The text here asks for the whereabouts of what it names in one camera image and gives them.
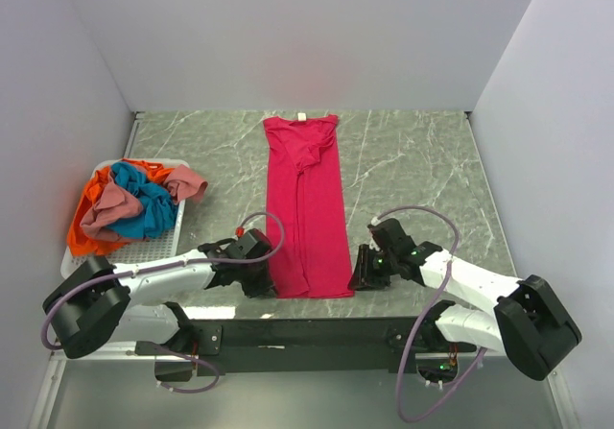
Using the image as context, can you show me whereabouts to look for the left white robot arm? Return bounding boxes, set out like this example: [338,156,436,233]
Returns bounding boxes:
[41,228,281,359]

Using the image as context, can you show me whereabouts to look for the dusty pink t shirt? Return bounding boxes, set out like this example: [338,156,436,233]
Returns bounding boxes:
[67,158,207,255]

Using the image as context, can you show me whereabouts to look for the orange t shirt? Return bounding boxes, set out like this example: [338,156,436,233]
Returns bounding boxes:
[65,158,181,260]

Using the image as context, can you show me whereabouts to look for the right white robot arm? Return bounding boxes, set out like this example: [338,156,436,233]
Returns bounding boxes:
[349,218,582,381]

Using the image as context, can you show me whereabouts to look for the teal t shirt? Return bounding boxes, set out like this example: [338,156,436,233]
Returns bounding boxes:
[106,161,178,240]

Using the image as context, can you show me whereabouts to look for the magenta t shirt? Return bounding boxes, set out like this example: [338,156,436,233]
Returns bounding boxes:
[263,114,354,298]

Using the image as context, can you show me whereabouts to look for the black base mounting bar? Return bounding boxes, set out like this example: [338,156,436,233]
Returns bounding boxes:
[134,318,479,378]

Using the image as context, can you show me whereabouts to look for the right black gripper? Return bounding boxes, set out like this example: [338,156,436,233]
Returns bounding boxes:
[346,244,397,292]

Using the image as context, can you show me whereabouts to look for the white plastic laundry basket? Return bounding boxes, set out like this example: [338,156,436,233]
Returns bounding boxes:
[59,158,193,285]

